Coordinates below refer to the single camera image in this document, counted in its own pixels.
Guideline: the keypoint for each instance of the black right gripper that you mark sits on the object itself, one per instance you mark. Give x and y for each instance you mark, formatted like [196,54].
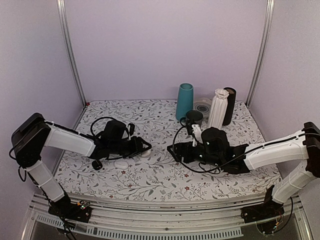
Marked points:
[187,158]

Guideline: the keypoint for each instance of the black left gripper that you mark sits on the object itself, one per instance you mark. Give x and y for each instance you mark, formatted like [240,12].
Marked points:
[137,147]

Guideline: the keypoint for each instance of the white earbuds case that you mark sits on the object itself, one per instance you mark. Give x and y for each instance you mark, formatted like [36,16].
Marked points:
[146,153]
[119,164]

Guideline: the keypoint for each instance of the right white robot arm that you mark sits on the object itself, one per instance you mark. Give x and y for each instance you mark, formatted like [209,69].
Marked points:
[303,145]

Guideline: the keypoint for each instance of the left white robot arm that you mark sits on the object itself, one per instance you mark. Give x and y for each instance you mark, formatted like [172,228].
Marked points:
[35,133]

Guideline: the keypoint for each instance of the white closed earbuds case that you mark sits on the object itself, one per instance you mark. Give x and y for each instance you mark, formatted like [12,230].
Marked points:
[119,164]

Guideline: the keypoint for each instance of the small black closed case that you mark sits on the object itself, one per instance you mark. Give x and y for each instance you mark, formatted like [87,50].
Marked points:
[97,165]

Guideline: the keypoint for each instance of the floral patterned table mat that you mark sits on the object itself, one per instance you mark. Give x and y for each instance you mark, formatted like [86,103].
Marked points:
[157,177]

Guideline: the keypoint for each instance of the dark grey mug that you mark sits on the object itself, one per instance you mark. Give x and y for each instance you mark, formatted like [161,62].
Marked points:
[192,117]

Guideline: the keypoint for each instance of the teal tall vase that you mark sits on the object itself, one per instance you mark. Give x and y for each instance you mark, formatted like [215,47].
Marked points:
[185,100]

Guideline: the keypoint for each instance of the clear glass dish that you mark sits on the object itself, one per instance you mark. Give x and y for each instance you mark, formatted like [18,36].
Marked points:
[203,105]

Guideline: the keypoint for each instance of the white ribbed vase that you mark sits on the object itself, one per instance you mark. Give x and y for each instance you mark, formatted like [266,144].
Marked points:
[218,109]

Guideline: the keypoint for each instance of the black cylinder vase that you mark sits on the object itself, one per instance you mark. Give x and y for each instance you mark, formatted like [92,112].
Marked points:
[231,99]

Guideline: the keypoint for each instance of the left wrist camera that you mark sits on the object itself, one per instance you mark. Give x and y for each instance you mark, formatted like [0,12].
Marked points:
[130,129]

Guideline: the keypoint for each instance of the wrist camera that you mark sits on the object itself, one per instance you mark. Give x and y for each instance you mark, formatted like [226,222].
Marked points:
[130,129]
[196,135]

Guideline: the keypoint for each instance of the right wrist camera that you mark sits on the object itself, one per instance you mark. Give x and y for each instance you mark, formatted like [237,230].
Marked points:
[196,135]

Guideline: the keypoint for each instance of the front aluminium rail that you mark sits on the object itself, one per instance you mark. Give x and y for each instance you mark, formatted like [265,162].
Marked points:
[217,219]

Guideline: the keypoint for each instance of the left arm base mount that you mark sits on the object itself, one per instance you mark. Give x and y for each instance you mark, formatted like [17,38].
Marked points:
[65,209]

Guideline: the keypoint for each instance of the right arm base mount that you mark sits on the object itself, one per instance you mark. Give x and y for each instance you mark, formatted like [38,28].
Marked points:
[268,209]

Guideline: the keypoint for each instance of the left aluminium frame post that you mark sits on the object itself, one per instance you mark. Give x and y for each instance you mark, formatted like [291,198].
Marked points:
[69,50]

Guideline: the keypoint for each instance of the aluminium frame post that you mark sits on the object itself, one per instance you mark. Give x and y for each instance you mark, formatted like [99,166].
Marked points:
[268,18]
[69,50]

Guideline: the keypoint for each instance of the right aluminium frame post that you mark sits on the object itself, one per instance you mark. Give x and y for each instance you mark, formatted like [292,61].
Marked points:
[268,18]

